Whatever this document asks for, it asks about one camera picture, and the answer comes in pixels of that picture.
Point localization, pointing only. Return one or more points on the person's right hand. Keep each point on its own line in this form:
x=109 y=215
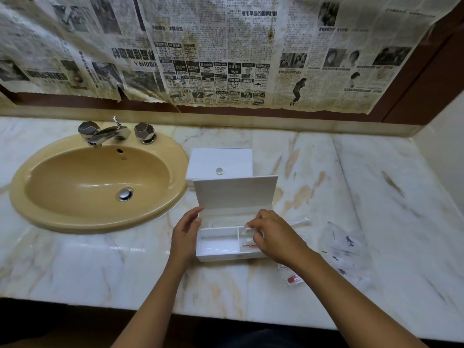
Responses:
x=282 y=239

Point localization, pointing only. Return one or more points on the chrome faceted faucet knob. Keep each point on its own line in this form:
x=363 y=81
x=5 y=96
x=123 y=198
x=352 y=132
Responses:
x=145 y=132
x=88 y=129

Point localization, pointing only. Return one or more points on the person's right forearm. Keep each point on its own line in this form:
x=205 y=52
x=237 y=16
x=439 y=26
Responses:
x=355 y=304

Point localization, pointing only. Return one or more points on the person's dark clothing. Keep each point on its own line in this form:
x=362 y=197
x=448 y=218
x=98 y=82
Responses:
x=268 y=340

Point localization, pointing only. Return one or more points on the white box with round knob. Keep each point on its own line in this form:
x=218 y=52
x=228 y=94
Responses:
x=217 y=159
x=235 y=193

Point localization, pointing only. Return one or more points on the person's left forearm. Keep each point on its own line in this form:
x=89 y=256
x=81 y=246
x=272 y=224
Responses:
x=152 y=308

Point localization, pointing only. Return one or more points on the chrome faucet spout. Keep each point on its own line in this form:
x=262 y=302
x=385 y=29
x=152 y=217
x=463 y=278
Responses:
x=107 y=134

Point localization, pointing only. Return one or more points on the chrome sink drain plug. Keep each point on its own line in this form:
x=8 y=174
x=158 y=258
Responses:
x=125 y=195

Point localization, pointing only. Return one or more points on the person's left hand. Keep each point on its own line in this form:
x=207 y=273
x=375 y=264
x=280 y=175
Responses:
x=185 y=239

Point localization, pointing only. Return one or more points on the beige oval sink basin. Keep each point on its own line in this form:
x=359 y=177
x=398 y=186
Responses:
x=94 y=184

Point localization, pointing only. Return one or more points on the red item packet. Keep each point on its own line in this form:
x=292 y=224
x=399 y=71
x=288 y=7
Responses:
x=294 y=279

